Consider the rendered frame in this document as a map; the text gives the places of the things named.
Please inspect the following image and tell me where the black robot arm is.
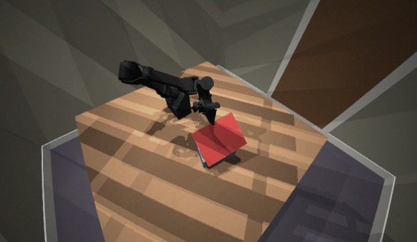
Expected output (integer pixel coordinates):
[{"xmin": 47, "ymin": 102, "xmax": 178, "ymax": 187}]
[{"xmin": 118, "ymin": 60, "xmax": 214, "ymax": 113}]

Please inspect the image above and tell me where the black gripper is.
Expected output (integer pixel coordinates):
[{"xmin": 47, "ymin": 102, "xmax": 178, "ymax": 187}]
[{"xmin": 198, "ymin": 93, "xmax": 220, "ymax": 125}]

